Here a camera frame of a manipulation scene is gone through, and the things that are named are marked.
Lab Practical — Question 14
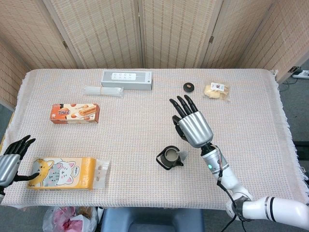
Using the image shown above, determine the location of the black and silver left hand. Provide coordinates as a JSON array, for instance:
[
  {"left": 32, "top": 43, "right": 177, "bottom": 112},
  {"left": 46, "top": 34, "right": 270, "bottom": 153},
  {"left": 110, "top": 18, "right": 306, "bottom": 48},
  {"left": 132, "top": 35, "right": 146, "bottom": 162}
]
[{"left": 0, "top": 135, "right": 41, "bottom": 188}]

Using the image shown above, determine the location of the black and silver right hand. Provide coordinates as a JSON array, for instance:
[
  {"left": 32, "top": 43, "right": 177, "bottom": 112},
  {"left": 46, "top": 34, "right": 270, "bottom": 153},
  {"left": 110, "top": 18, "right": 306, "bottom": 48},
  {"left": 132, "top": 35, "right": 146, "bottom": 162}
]
[{"left": 169, "top": 94, "right": 214, "bottom": 149}]

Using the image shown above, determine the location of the small tea bag with tag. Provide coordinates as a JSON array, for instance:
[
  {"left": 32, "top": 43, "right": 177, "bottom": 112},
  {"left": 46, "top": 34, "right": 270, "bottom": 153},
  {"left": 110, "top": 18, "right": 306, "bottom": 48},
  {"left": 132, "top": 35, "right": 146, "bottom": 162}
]
[{"left": 177, "top": 149, "right": 189, "bottom": 162}]

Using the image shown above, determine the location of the black teapot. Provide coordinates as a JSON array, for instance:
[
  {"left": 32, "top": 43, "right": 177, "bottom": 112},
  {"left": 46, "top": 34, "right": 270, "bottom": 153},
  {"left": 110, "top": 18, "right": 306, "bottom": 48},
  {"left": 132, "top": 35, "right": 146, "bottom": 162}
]
[{"left": 155, "top": 145, "right": 184, "bottom": 171}]

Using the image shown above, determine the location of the bagged pastry snack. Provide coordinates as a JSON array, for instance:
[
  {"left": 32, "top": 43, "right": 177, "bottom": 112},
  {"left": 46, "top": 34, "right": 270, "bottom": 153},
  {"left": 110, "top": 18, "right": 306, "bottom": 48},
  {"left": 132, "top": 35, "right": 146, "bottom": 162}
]
[{"left": 203, "top": 81, "right": 231, "bottom": 102}]

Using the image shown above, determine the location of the plastic bag with pink contents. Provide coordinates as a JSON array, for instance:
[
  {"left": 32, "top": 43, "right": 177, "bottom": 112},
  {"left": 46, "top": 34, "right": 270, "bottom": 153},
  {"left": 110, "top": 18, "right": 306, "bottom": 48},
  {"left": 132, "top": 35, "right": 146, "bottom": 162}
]
[{"left": 42, "top": 206, "right": 98, "bottom": 232}]

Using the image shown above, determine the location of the yellow cat tissue pack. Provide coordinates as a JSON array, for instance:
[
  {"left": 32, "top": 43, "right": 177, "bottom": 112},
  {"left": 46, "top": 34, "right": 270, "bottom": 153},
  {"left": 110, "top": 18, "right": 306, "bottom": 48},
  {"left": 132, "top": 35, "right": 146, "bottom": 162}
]
[{"left": 26, "top": 156, "right": 112, "bottom": 191}]

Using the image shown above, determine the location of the woven checkered tablecloth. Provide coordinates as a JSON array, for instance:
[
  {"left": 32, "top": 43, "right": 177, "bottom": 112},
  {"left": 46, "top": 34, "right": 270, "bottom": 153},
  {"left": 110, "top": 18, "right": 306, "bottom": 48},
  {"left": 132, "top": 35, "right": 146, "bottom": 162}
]
[{"left": 0, "top": 68, "right": 309, "bottom": 211}]

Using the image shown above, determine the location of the grey rectangular box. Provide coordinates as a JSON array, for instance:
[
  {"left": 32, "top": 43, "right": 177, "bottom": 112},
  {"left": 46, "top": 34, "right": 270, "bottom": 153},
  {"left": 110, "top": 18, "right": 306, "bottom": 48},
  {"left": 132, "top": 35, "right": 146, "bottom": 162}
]
[{"left": 100, "top": 70, "right": 153, "bottom": 91}]

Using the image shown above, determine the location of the orange cookie box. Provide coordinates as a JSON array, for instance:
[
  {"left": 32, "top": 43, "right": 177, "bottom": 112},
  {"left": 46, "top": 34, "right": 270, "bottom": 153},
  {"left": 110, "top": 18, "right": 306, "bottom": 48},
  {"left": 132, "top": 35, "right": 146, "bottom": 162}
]
[{"left": 50, "top": 103, "right": 101, "bottom": 124}]

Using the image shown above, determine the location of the clear plastic sleeve package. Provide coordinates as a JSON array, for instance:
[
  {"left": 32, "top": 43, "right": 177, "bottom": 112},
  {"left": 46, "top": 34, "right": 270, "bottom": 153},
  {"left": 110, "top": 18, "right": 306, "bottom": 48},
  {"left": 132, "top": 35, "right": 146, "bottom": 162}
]
[{"left": 83, "top": 85, "right": 125, "bottom": 98}]

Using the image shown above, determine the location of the blue chair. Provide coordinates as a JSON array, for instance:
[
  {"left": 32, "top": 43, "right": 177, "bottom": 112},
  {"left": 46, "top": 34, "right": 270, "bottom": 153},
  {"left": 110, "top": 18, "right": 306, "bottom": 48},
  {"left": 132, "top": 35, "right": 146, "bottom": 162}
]
[{"left": 99, "top": 207, "right": 205, "bottom": 232}]

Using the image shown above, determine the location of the woven folding screen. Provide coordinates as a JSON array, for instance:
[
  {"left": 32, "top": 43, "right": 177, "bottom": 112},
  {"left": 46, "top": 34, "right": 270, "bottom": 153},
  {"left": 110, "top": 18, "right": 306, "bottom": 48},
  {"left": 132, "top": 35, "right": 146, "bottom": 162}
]
[{"left": 0, "top": 0, "right": 309, "bottom": 108}]

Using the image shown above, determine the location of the white power strip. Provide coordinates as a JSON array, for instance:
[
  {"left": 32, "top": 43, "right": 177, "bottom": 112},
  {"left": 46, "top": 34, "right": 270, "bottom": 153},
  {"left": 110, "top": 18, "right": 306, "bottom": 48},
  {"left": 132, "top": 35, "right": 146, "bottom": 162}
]
[{"left": 288, "top": 65, "right": 309, "bottom": 79}]

